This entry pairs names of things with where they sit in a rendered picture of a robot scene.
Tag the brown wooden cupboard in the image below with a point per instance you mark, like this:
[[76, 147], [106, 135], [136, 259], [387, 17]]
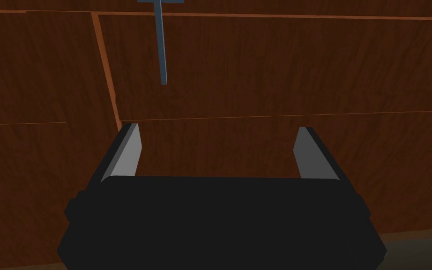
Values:
[[32, 150]]

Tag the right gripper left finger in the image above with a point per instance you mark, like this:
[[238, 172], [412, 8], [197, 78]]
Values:
[[126, 157]]

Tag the brown wooden drawer front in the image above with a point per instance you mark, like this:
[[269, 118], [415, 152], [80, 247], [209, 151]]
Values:
[[276, 67]]

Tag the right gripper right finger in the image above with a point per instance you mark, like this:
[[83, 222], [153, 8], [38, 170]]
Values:
[[313, 157]]

